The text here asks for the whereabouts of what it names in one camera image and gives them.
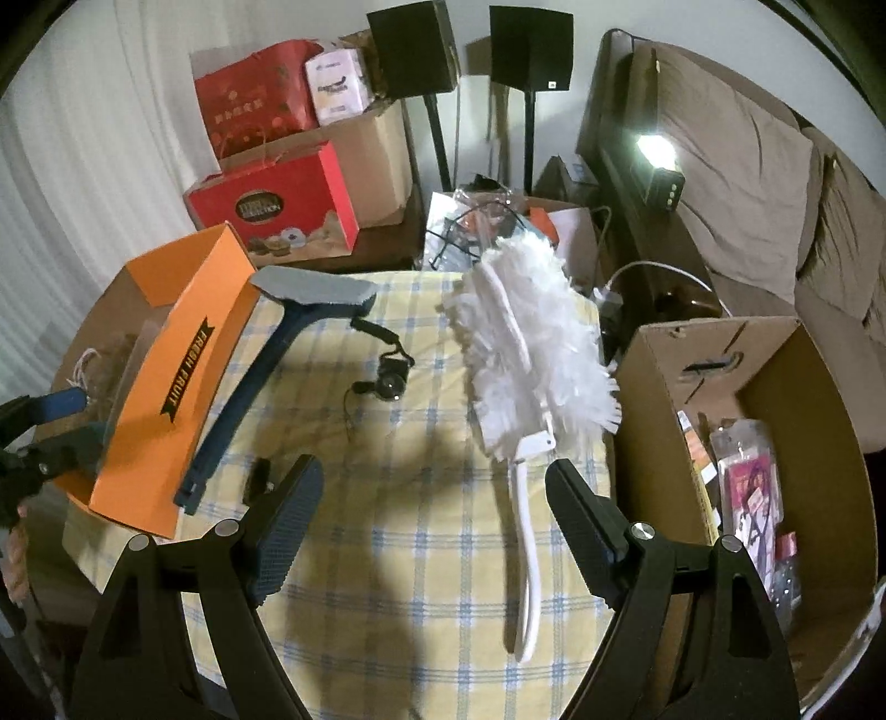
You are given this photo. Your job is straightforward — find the grey squeegee with dark handle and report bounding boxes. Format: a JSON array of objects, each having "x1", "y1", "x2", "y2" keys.
[{"x1": 174, "y1": 265, "x2": 378, "y2": 516}]

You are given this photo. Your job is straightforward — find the small black strap gadget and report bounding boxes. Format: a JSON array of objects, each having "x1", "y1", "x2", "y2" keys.
[{"x1": 342, "y1": 318, "x2": 416, "y2": 436}]

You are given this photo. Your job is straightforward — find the orange cardboard fruit box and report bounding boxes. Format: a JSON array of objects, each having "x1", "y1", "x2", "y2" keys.
[{"x1": 53, "y1": 224, "x2": 258, "y2": 538}]

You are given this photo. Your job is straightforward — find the small black clip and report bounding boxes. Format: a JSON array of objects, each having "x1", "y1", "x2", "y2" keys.
[{"x1": 243, "y1": 457, "x2": 270, "y2": 506}]

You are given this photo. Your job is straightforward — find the yellow plaid tablecloth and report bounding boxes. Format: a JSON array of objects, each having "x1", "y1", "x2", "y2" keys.
[{"x1": 61, "y1": 270, "x2": 625, "y2": 720}]

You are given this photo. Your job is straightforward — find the open brown cardboard box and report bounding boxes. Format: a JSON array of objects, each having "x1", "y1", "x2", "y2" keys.
[{"x1": 611, "y1": 316, "x2": 883, "y2": 718}]

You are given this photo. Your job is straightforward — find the red collection gift box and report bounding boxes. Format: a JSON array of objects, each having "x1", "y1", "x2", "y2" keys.
[{"x1": 185, "y1": 141, "x2": 359, "y2": 267}]

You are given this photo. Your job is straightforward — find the white fluffy duster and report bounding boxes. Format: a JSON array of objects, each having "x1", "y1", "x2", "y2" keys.
[{"x1": 443, "y1": 231, "x2": 622, "y2": 663}]

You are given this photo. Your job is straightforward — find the red paper gift bag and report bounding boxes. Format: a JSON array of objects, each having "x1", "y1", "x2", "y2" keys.
[{"x1": 195, "y1": 39, "x2": 323, "y2": 163}]

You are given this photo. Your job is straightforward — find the large brown cardboard box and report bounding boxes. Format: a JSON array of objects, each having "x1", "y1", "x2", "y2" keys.
[{"x1": 219, "y1": 100, "x2": 413, "y2": 228}]

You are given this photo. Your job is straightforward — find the white pink tissue pack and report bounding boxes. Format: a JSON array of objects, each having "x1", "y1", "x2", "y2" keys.
[{"x1": 305, "y1": 47, "x2": 374, "y2": 126}]

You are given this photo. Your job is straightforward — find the brown sofa with cushions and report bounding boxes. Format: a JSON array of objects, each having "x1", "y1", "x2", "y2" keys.
[{"x1": 578, "y1": 28, "x2": 884, "y2": 453}]

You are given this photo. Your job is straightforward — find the bright lamp light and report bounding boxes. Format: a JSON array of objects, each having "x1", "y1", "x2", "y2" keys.
[{"x1": 631, "y1": 133, "x2": 685, "y2": 212}]

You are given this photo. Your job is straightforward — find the left black speaker on stand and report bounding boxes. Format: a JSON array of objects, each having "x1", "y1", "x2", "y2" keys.
[{"x1": 367, "y1": 2, "x2": 460, "y2": 192}]

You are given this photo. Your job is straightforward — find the black speaker on stand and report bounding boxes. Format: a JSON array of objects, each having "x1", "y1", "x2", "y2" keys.
[
  {"x1": 490, "y1": 4, "x2": 575, "y2": 193},
  {"x1": 367, "y1": 2, "x2": 460, "y2": 192}
]

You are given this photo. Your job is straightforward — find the right black speaker on stand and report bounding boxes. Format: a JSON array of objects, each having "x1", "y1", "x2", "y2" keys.
[{"x1": 490, "y1": 4, "x2": 575, "y2": 193}]

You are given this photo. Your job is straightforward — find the clutter box with cables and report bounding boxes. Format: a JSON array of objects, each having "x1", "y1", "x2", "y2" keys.
[{"x1": 416, "y1": 189, "x2": 611, "y2": 296}]

